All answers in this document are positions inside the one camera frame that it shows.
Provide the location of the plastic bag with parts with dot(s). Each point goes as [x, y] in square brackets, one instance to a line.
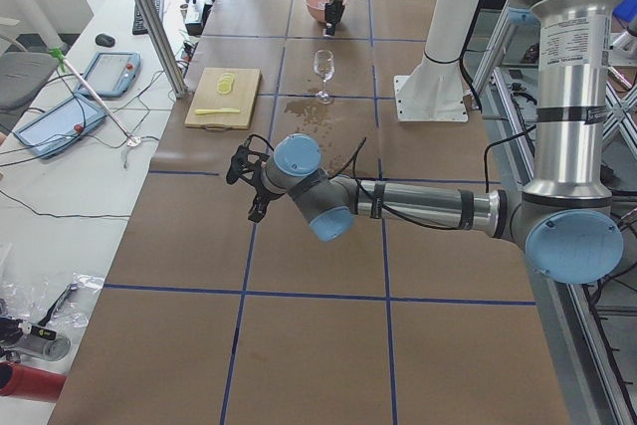
[44, 317]

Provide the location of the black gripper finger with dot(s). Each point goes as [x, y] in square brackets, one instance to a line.
[336, 14]
[329, 15]

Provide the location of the black computer mouse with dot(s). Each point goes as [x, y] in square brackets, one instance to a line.
[104, 40]

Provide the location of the yellow plastic knife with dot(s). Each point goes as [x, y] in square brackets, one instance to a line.
[222, 110]

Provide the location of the clear wine glass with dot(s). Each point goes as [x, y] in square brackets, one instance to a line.
[324, 68]

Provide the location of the metal grabber stick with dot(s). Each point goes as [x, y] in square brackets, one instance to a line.
[131, 139]

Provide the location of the grey office chair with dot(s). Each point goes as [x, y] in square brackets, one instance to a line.
[22, 76]

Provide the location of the bamboo cutting board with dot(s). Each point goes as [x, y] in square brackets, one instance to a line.
[245, 87]

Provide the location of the blue storage bin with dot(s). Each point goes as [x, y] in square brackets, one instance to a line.
[626, 10]

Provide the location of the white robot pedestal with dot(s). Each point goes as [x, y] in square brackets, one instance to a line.
[433, 92]

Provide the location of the black box device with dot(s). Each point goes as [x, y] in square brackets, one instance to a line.
[197, 13]

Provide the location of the blue teach pendant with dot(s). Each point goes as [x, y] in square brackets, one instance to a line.
[58, 128]
[111, 74]

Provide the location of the red cylinder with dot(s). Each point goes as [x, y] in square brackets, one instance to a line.
[21, 381]

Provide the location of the pink bowl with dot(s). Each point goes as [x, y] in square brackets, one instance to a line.
[316, 13]

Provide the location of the aluminium frame post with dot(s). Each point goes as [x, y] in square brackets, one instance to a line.
[161, 46]

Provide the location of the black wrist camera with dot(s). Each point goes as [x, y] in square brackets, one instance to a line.
[260, 204]

